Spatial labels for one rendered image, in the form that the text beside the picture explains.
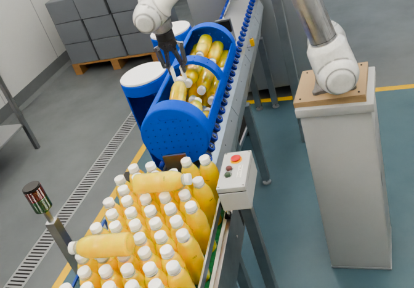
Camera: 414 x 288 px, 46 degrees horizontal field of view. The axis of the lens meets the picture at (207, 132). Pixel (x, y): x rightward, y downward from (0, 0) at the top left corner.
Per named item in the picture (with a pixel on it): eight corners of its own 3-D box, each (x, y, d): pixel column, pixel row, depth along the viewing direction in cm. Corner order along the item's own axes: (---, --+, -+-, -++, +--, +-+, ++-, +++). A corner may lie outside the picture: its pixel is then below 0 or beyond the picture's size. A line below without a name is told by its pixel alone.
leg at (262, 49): (280, 104, 413) (263, 36, 381) (279, 108, 409) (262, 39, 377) (273, 105, 415) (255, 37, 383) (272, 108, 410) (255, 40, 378)
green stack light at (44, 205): (55, 200, 172) (48, 190, 170) (47, 213, 167) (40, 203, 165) (40, 202, 174) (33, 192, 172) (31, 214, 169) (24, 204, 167)
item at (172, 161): (195, 174, 202) (186, 150, 196) (194, 178, 200) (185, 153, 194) (172, 177, 205) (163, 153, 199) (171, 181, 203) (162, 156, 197)
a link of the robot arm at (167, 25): (151, 15, 204) (156, 29, 207) (145, 24, 197) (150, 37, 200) (171, 11, 201) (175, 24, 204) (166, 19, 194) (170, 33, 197)
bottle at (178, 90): (178, 122, 206) (183, 89, 217) (186, 113, 201) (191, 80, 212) (163, 116, 203) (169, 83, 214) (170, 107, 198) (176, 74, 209)
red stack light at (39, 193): (48, 190, 170) (44, 181, 168) (40, 202, 165) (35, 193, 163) (33, 192, 172) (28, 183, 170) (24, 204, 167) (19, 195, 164)
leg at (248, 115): (271, 179, 334) (250, 101, 302) (271, 184, 329) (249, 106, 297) (263, 180, 336) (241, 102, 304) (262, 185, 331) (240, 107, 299)
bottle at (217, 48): (211, 52, 265) (205, 68, 250) (211, 39, 261) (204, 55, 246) (224, 52, 264) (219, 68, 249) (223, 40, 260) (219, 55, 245)
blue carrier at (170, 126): (240, 66, 273) (230, 18, 258) (215, 163, 202) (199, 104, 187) (191, 72, 281) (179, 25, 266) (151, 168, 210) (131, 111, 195)
